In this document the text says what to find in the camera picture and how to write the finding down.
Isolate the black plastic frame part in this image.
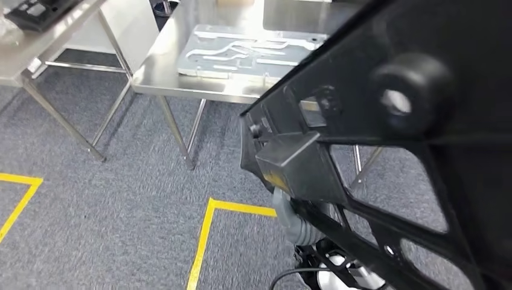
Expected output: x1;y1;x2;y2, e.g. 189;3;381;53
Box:
4;0;83;33

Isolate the steel workbench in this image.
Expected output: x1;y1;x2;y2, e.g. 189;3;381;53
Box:
131;0;385;190

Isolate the steel table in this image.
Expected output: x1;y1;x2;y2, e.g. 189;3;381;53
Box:
0;0;135;163

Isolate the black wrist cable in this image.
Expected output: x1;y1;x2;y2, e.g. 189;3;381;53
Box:
269;267;333;290

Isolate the black plastic licence plate frame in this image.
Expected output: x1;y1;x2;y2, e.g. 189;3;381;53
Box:
239;0;512;290

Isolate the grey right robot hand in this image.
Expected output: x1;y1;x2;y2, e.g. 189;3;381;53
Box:
272;188;327;246

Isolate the embossed metal plate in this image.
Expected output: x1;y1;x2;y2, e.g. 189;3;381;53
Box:
177;24;330;81

